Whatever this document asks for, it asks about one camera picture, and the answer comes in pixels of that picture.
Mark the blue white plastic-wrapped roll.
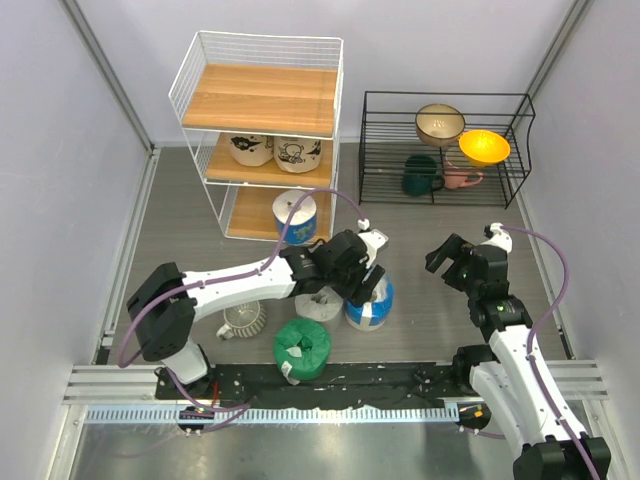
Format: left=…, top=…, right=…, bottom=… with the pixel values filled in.
left=345, top=274, right=394, bottom=332

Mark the white roll blue wrapper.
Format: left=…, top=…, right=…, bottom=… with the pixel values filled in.
left=272, top=190, right=317, bottom=245

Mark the grey paper towel roll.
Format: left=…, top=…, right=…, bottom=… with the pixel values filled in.
left=294, top=287, right=344, bottom=332

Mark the brown paper roll with cartoon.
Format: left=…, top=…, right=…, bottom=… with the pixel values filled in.
left=274, top=136, right=322, bottom=174

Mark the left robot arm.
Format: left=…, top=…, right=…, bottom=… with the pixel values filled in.
left=125, top=229, right=388, bottom=399

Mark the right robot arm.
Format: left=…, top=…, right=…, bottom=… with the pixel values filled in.
left=425, top=223, right=611, bottom=479

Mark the pink mug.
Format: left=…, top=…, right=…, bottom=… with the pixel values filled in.
left=443, top=147, right=484, bottom=190

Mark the dark green mug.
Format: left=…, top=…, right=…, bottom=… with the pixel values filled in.
left=401, top=155, right=445, bottom=197

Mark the green wrapped paper roll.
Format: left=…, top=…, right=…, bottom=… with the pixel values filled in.
left=273, top=318, right=332, bottom=385

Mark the yellow bowl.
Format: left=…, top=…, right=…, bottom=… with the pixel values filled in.
left=458, top=129, right=511, bottom=167

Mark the grey ribbed mug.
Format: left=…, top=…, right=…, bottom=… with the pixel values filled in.
left=216, top=301, right=267, bottom=340

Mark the brown glass bowl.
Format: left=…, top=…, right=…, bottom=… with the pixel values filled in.
left=415, top=104, right=466, bottom=148

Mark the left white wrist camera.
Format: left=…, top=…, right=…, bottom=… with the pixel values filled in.
left=357, top=219, right=389, bottom=267

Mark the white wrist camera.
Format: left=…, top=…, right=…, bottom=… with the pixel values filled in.
left=357, top=219, right=389, bottom=267
left=483, top=222, right=513, bottom=254

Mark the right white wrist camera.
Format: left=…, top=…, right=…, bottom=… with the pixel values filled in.
left=483, top=222, right=513, bottom=254

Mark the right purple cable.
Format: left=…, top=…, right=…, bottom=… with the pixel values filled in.
left=459, top=224, right=601, bottom=480

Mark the black wire rack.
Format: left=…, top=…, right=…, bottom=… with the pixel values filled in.
left=358, top=90, right=536, bottom=208

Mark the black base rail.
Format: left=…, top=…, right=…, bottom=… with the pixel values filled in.
left=185, top=362, right=476, bottom=410

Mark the white wire wooden shelf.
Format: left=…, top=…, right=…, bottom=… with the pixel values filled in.
left=168, top=30, right=344, bottom=241

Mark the slotted cable duct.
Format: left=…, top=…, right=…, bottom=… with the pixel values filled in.
left=84, top=403, right=459, bottom=425

